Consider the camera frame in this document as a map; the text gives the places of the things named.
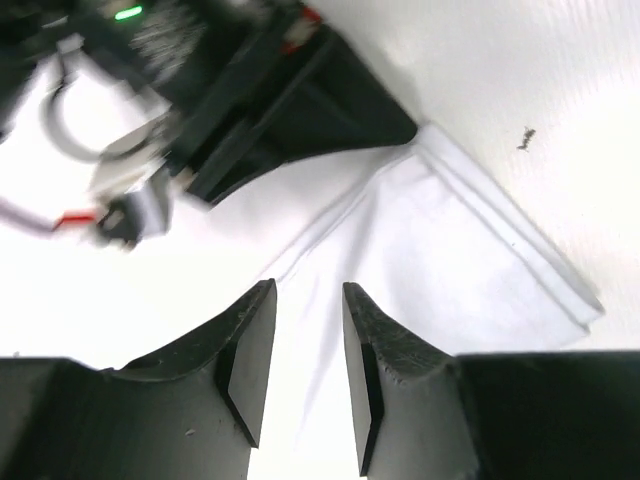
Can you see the white skirt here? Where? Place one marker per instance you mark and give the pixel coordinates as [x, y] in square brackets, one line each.
[426, 232]

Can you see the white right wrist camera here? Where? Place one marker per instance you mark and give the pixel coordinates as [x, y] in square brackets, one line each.
[132, 184]

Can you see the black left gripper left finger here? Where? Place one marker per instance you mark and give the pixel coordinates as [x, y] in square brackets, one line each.
[192, 409]

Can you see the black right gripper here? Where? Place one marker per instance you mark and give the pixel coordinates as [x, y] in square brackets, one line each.
[321, 99]

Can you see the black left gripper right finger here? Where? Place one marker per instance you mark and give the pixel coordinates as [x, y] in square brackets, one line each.
[419, 413]

